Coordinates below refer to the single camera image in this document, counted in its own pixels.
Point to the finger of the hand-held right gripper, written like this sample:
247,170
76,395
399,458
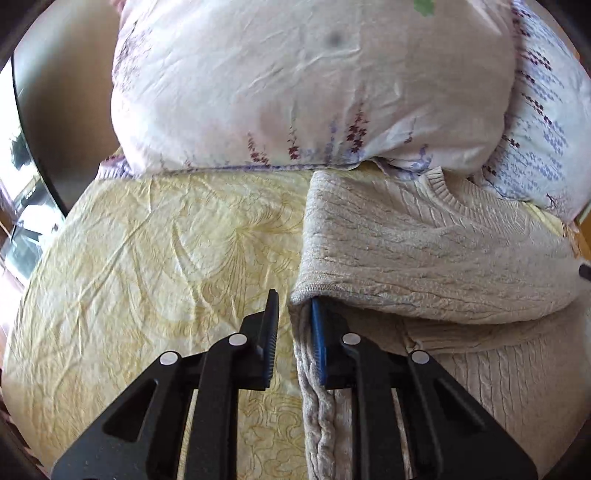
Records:
586,272

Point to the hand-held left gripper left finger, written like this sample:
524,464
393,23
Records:
269,332

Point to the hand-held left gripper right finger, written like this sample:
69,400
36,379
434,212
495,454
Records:
319,341

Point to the wooden bed headboard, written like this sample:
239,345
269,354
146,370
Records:
581,244

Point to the white lavender print pillow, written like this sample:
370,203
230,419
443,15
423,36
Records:
540,138

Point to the yellow patterned bedsheet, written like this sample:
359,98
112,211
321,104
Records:
138,258

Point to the pink floral pillow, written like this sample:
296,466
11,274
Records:
277,83

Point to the dark curved panel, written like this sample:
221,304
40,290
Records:
34,138

